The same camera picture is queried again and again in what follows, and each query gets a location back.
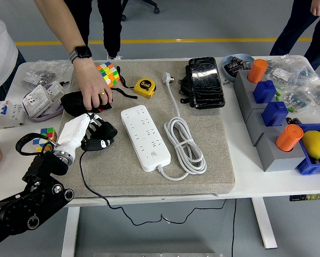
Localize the clear bag of blue parts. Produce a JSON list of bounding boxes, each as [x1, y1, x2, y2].
[[281, 85, 317, 113]]

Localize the grey block base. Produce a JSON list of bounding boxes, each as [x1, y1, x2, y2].
[[233, 70, 258, 101], [247, 107, 288, 147], [240, 85, 270, 124], [256, 131, 310, 172]]

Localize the small white socket panel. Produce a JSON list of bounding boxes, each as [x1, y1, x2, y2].
[[46, 80, 67, 104]]

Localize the small black connector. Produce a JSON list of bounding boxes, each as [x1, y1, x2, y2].
[[285, 116, 302, 126]]

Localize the yellow lemon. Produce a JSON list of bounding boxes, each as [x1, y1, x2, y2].
[[301, 130, 320, 160]]

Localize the large white socket panel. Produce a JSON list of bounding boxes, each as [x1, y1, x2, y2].
[[22, 85, 54, 118]]

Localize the black wristwatch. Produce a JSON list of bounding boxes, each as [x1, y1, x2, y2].
[[69, 45, 93, 64]]

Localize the grey-brown mat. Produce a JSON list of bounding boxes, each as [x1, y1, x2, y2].
[[54, 60, 236, 200]]

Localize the large colourful puzzle cube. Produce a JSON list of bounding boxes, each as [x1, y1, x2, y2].
[[96, 61, 120, 88]]

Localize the orange cylinder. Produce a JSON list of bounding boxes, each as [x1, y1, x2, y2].
[[276, 124, 304, 153], [247, 58, 269, 84]]

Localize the yellow tape measure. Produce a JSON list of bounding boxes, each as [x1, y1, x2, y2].
[[133, 78, 157, 99]]

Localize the small colourful puzzle cube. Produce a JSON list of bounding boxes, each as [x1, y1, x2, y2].
[[33, 126, 58, 153]]

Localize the white circuit breaker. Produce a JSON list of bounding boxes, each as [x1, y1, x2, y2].
[[0, 100, 26, 130]]

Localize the black folding holder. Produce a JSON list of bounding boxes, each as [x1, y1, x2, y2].
[[178, 65, 194, 104]]

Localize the thin black adapter cord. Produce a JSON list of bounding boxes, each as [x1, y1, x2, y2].
[[79, 149, 226, 226]]

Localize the person's left hand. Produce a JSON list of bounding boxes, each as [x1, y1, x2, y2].
[[73, 57, 115, 112]]

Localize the glossy black case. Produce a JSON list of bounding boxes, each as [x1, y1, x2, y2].
[[188, 56, 226, 110]]

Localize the black lanyard strap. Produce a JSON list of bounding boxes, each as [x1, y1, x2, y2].
[[110, 65, 139, 99]]

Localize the black cloth pouch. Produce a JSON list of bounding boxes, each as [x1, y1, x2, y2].
[[60, 90, 113, 118]]

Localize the dark cylindrical capacitors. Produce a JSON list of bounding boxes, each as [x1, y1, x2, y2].
[[225, 56, 253, 75]]

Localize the black office chair base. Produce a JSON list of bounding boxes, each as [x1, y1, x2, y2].
[[121, 0, 161, 22]]

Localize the black table control panel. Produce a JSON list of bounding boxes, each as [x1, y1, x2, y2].
[[288, 192, 320, 202]]

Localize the white power strip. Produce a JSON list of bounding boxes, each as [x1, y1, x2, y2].
[[120, 104, 172, 172]]

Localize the clear bag of metal parts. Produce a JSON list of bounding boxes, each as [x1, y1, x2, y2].
[[20, 60, 74, 88]]

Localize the light blue bowl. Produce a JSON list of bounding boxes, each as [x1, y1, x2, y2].
[[220, 53, 255, 82]]

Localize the white table leg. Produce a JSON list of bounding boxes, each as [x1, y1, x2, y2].
[[250, 197, 278, 250], [61, 206, 81, 257]]

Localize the white power strip cable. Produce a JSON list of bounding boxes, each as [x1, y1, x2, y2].
[[156, 71, 208, 180]]

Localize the clear bag with white label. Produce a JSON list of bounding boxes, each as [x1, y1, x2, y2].
[[265, 55, 320, 88]]

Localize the black power adapter plug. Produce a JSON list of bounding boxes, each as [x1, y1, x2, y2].
[[94, 122, 118, 141]]

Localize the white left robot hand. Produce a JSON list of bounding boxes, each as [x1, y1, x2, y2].
[[57, 112, 116, 159]]

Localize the blue plastic bin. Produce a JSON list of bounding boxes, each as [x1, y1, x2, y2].
[[295, 122, 320, 176]]

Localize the black hanging cable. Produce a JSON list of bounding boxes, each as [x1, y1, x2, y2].
[[231, 198, 237, 257]]

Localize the blue block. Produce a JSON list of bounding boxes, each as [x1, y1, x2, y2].
[[261, 101, 288, 127], [253, 79, 278, 104]]

